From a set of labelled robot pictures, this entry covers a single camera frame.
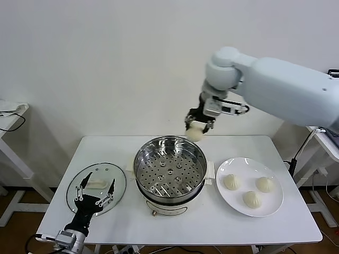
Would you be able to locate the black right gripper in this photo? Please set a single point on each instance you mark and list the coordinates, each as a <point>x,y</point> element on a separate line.
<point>202,115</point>

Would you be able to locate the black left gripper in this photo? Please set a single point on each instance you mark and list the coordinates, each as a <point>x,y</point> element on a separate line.
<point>84,211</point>

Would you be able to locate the white steamed baozi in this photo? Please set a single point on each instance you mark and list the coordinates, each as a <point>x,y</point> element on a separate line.
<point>252,199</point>
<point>195,134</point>
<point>265,184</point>
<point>232,182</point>

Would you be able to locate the round glass pot lid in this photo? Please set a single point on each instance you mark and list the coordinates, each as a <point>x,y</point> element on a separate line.
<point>119,185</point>

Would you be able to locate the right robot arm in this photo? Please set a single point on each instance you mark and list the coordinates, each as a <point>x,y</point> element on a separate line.
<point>278,79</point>

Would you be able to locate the stainless steel steamer basket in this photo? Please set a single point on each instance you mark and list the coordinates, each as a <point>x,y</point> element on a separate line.
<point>169,164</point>

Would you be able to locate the steel steamer pot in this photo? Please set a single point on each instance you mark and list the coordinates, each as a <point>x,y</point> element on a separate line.
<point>167,209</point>

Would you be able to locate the white round plate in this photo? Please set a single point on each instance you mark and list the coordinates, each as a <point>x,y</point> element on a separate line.
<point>246,169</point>

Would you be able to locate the white power strip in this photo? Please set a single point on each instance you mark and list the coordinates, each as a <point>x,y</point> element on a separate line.
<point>127,249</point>

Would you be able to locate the white side table with cloth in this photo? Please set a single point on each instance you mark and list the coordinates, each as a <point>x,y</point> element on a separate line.
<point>8,123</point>

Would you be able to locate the white crumpled cloth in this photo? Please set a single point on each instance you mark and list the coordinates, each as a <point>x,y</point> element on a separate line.
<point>13,107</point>

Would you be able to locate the white laptop side table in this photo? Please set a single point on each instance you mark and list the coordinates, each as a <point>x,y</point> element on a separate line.
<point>321,143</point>

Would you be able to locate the grey open laptop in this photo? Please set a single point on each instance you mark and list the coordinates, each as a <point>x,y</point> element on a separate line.
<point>334,133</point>

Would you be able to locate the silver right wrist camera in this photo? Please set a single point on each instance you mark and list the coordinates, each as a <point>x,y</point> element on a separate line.
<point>214,107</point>

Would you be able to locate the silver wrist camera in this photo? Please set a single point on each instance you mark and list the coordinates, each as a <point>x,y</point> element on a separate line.
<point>66,237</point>
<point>214,107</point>

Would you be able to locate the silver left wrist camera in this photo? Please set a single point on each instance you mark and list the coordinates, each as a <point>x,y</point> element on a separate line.
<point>66,237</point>

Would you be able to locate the white wall charger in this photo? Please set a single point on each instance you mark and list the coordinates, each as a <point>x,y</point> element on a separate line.
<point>323,172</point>

